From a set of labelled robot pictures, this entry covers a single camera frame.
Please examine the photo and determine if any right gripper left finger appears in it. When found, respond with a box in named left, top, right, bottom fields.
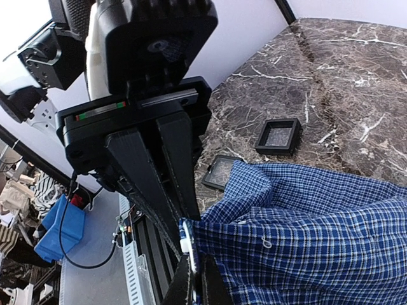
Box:
left=162, top=255, right=194, bottom=305

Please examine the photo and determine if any white slotted cable duct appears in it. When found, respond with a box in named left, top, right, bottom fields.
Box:
left=118, top=194, right=155, bottom=304

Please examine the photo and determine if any black tray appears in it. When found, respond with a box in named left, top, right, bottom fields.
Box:
left=255, top=118, right=302, bottom=156
left=202, top=154, right=243, bottom=191

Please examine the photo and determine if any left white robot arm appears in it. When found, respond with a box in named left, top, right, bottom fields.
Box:
left=1, top=1, right=218, bottom=257

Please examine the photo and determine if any black tray far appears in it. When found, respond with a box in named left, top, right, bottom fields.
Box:
left=255, top=118, right=302, bottom=156

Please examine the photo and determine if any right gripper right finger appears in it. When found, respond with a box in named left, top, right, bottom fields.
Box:
left=201, top=255, right=232, bottom=305

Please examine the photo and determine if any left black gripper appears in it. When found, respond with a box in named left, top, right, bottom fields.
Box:
left=57, top=77, right=212, bottom=257

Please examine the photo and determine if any left black frame post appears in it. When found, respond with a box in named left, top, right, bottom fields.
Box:
left=275, top=0, right=297, bottom=25

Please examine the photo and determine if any black tray middle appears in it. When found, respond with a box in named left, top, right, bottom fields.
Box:
left=202, top=154, right=243, bottom=191

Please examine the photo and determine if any black cable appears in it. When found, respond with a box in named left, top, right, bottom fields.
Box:
left=59, top=171, right=118, bottom=270

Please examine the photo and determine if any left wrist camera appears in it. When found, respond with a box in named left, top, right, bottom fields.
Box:
left=85, top=1, right=218, bottom=100

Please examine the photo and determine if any black front aluminium rail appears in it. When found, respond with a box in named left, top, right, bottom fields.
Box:
left=134, top=215, right=178, bottom=304

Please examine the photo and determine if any blue checked shirt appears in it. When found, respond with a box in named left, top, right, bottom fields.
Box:
left=179, top=161, right=406, bottom=304

